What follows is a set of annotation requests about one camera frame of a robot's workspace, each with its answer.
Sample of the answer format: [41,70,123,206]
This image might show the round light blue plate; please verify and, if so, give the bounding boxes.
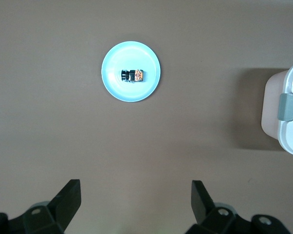
[101,40,161,102]

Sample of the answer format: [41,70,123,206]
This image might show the brown table mat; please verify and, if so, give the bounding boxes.
[0,0,293,234]

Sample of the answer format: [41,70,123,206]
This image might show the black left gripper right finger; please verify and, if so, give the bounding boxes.
[187,180,290,234]

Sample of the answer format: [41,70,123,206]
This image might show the orange and black switch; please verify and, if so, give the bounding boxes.
[120,69,145,83]

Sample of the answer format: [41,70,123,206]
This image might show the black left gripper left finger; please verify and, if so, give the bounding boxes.
[0,179,82,234]

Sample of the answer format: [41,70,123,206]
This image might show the white lidded box grey clips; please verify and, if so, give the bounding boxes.
[260,59,293,156]

